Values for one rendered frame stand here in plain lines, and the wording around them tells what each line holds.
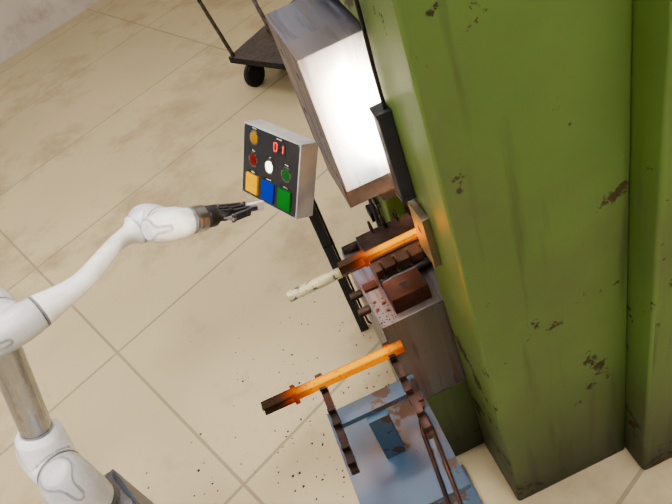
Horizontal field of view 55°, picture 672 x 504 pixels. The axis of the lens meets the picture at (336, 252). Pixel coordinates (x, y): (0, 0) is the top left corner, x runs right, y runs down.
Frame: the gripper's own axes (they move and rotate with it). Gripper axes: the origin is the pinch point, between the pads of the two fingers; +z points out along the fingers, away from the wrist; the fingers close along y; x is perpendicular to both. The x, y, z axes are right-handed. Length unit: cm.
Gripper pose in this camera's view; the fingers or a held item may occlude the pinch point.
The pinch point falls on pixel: (255, 206)
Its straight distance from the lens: 230.1
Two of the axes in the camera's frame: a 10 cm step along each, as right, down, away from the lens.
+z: 7.4, -2.2, 6.3
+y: 6.7, 3.7, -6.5
